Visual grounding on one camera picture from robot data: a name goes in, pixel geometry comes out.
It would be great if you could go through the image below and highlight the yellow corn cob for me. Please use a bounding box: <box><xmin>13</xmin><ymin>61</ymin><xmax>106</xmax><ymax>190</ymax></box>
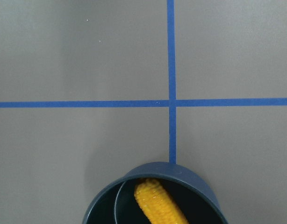
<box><xmin>134</xmin><ymin>178</ymin><xmax>189</xmax><ymax>224</ymax></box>

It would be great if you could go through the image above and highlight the dark blue saucepan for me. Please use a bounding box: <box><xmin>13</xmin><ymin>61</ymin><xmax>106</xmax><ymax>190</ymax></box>
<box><xmin>83</xmin><ymin>162</ymin><xmax>227</xmax><ymax>224</ymax></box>

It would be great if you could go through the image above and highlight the brown paper table cover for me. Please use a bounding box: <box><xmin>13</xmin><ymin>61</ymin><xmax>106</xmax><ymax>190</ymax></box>
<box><xmin>0</xmin><ymin>0</ymin><xmax>287</xmax><ymax>224</ymax></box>

